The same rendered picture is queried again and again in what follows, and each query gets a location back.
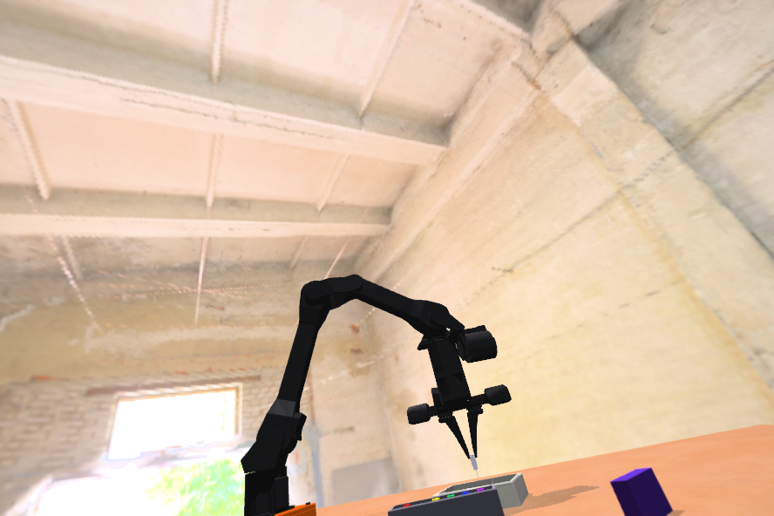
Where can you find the purple block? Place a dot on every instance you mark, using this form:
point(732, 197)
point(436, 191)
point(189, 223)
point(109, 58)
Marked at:
point(639, 493)

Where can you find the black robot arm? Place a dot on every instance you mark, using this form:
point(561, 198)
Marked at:
point(266, 480)

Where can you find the white shallow tray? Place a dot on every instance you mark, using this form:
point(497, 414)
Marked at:
point(511, 489)

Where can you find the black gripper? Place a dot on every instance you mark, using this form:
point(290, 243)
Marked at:
point(453, 388)

